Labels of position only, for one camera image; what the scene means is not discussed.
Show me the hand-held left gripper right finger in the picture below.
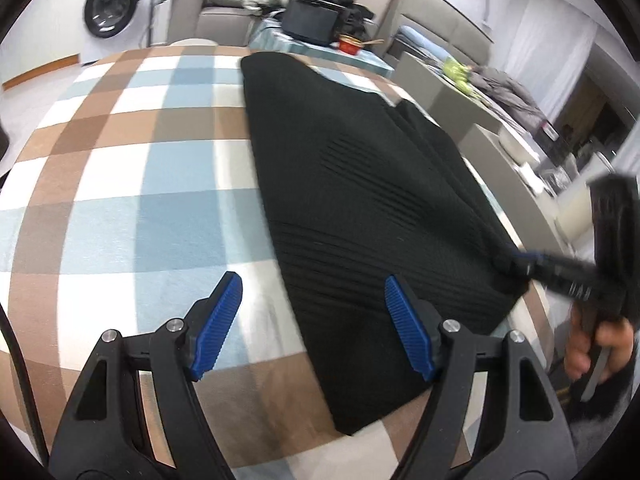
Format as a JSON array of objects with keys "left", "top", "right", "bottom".
[{"left": 384, "top": 274, "right": 581, "bottom": 480}]

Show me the white curtain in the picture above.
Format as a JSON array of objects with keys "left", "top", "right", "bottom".
[{"left": 495, "top": 0, "right": 601, "bottom": 126}]

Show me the blue pillow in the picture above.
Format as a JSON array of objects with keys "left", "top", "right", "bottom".
[{"left": 395, "top": 25, "right": 451, "bottom": 61}]

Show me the black knit sweater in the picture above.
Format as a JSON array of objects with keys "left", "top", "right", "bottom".
[{"left": 240, "top": 51, "right": 531, "bottom": 436}]

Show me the green plush toy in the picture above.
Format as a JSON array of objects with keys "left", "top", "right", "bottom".
[{"left": 442, "top": 57, "right": 476, "bottom": 93}]

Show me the grey clothes pile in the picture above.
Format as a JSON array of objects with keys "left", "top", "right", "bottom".
[{"left": 465, "top": 62, "right": 556, "bottom": 133}]

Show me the white washing machine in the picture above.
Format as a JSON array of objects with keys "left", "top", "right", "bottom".
[{"left": 47, "top": 0, "right": 163, "bottom": 66}]

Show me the teal checked tablecloth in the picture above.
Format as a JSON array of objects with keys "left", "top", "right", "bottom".
[{"left": 247, "top": 17, "right": 396, "bottom": 78}]

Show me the grey armchair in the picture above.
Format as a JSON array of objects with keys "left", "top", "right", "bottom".
[{"left": 167, "top": 0, "right": 261, "bottom": 51}]

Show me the person's right hand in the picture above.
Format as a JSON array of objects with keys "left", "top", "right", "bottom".
[{"left": 564, "top": 307, "right": 637, "bottom": 382}]

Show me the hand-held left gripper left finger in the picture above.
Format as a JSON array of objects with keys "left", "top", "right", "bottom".
[{"left": 47, "top": 270, "right": 244, "bottom": 480}]

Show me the checked blanket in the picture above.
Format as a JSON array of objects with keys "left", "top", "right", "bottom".
[{"left": 0, "top": 45, "right": 556, "bottom": 480}]

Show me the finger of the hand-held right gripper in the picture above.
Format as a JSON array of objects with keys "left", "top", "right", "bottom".
[{"left": 500, "top": 249, "right": 596, "bottom": 303}]

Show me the grey sectional sofa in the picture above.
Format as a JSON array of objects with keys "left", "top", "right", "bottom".
[{"left": 385, "top": 0, "right": 506, "bottom": 66}]

